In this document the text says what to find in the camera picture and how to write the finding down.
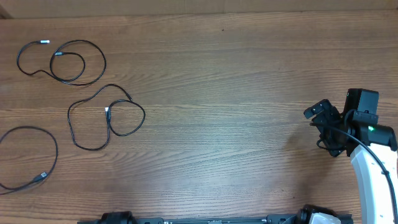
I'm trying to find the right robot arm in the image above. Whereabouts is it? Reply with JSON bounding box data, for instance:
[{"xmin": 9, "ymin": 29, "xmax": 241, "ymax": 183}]
[{"xmin": 303, "ymin": 88, "xmax": 397, "ymax": 223}]

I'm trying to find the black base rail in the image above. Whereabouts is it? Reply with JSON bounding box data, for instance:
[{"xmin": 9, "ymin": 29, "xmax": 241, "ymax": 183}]
[{"xmin": 77, "ymin": 214, "xmax": 296, "ymax": 224}]

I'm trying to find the black USB cable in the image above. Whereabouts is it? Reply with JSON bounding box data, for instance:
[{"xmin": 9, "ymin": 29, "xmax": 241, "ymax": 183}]
[
  {"xmin": 16, "ymin": 39, "xmax": 108, "ymax": 87},
  {"xmin": 67, "ymin": 83, "xmax": 147, "ymax": 152},
  {"xmin": 0, "ymin": 125, "xmax": 59, "ymax": 196}
]

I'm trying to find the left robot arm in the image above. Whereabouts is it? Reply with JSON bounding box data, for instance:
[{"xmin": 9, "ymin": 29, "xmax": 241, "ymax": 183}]
[{"xmin": 99, "ymin": 212, "xmax": 137, "ymax": 224}]

